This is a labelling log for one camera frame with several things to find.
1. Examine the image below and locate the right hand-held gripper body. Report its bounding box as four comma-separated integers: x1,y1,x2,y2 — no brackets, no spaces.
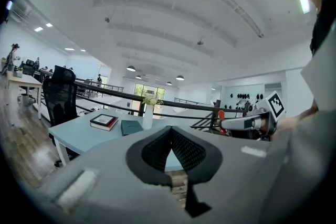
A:
221,90,287,141

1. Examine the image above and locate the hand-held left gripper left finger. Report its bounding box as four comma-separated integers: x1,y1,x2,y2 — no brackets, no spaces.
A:
125,125,173,187

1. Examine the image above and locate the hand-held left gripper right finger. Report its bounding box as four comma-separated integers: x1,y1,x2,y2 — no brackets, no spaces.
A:
170,125,224,219

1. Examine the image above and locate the person's right forearm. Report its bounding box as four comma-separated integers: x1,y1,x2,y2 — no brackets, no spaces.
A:
272,105,320,140

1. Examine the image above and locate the dark teal book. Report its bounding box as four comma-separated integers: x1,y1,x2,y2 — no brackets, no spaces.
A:
120,120,144,137

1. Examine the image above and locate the red hardcover book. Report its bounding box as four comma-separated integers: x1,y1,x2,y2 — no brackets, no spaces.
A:
90,117,120,132

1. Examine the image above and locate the white vase with flowers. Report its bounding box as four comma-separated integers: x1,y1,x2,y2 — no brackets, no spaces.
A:
141,95,164,130

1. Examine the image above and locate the black framed book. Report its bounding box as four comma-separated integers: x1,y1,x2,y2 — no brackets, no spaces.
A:
89,113,117,127

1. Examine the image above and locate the light blue table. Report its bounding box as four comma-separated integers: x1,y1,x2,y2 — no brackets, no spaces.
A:
48,108,200,172

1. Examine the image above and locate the black metal railing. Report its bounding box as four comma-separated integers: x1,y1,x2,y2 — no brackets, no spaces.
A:
38,68,249,132

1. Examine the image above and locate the glass door with green view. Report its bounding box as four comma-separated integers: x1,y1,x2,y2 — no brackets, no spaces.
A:
130,82,166,116

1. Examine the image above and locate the person's gray shirt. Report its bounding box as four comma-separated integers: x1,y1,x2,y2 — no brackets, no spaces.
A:
300,17,336,114

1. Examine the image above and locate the black mesh office chair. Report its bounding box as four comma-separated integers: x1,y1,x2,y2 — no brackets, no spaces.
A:
42,65,79,168

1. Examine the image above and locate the gray waste bin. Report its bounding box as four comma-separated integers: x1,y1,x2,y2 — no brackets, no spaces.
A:
20,93,37,108

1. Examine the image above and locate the white desk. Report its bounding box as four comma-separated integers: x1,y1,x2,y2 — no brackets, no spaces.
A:
5,70,43,121

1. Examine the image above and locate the black padded office chair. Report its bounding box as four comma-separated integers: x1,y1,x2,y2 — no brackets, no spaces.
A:
18,59,37,90

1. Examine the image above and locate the wall rack of black headsets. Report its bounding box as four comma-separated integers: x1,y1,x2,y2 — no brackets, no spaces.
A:
224,91,265,111

